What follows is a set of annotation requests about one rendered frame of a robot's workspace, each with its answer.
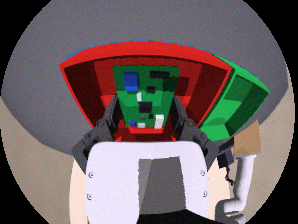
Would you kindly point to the green bin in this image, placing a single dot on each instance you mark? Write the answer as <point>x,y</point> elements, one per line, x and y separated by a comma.
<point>242,99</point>

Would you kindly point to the red open-top bin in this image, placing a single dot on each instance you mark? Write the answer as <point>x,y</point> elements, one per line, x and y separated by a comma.
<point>92,84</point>

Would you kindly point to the green circuit board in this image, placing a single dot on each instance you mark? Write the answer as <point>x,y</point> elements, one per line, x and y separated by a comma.
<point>145,93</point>

